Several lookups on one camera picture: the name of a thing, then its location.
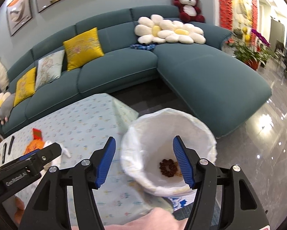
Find floral light blue tablecloth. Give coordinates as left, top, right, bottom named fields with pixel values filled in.
left=0, top=92, right=175, bottom=227

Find dark trash in bag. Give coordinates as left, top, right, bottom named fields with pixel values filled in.
left=159, top=159, right=182, bottom=177

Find small yellow embroidered cushion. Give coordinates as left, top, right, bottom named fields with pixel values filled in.
left=13, top=67, right=37, bottom=107

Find light grey embroidered cushion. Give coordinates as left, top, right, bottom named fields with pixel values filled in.
left=35, top=50, right=65, bottom=91

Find red paper box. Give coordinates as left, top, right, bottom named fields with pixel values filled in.
left=32, top=128, right=43, bottom=140

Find large yellow embroidered cushion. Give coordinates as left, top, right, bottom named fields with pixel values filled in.
left=63, top=28, right=104, bottom=71

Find white daisy pillow right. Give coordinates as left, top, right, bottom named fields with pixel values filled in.
left=157, top=20, right=206, bottom=44

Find black remote control long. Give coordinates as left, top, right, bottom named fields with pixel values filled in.
left=8, top=136, right=14, bottom=155

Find framed abstract wall picture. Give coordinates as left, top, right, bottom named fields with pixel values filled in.
left=6, top=0, right=32, bottom=36

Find white daisy pillow left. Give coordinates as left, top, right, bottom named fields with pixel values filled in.
left=134, top=14, right=176, bottom=44

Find white trash bag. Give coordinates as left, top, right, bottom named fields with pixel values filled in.
left=120, top=108, right=217, bottom=210

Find orange bag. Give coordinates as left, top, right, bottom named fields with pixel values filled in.
left=23, top=139, right=45, bottom=155

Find grey plush mouse toy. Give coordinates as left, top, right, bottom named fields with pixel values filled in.
left=0, top=93, right=16, bottom=125

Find red and white plush bear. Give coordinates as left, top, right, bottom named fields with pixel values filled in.
left=173, top=0, right=205, bottom=23

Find black remote control buttons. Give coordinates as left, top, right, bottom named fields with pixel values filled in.
left=2, top=143, right=7, bottom=164

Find teal sectional sofa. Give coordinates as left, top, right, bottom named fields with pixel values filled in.
left=2, top=5, right=272, bottom=138

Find blue patterned cloth on sofa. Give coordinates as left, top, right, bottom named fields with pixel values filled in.
left=130, top=44, right=156, bottom=51

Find white daisy pillow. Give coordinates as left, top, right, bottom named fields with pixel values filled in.
left=134, top=14, right=176, bottom=44
left=157, top=20, right=206, bottom=44

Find potted plant with flowers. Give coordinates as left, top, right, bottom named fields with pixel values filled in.
left=227, top=27, right=275, bottom=71

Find person's bare hand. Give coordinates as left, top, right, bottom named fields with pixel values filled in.
left=13, top=196, right=190, bottom=230

